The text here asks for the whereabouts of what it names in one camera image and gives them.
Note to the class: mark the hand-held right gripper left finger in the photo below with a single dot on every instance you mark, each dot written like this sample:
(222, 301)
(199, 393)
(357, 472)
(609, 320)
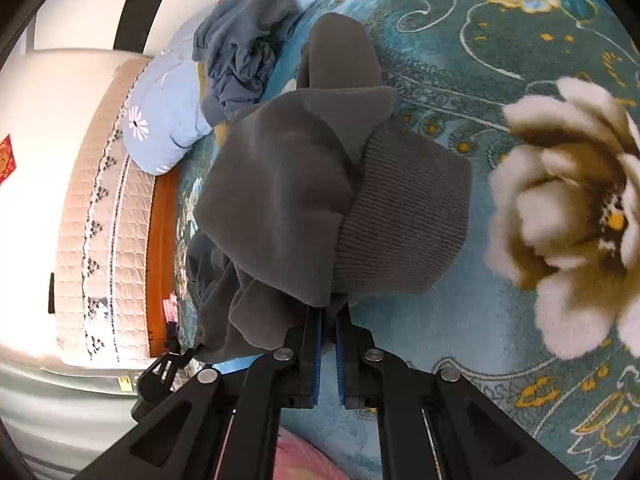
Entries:
(312, 355)

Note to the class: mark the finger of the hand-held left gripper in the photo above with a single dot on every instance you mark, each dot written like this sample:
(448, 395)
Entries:
(155, 382)

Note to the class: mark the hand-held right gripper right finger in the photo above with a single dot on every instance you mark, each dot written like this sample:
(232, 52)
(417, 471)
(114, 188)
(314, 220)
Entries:
(342, 360)

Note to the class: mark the grey sweatshirt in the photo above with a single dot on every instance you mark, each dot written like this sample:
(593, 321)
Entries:
(280, 185)

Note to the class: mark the light blue daisy pillow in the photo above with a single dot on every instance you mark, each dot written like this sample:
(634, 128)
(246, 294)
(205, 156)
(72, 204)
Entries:
(160, 110)

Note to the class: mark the blue-grey crumpled garment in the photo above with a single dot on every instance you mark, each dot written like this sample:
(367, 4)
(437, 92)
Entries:
(240, 35)

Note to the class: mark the teal floral blanket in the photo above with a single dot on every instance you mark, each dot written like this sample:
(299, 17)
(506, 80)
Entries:
(450, 35)

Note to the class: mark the orange wooden bed frame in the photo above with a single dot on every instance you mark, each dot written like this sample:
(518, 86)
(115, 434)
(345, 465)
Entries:
(160, 260)

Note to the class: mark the red wall decoration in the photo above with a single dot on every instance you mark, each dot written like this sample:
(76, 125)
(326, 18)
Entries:
(6, 160)

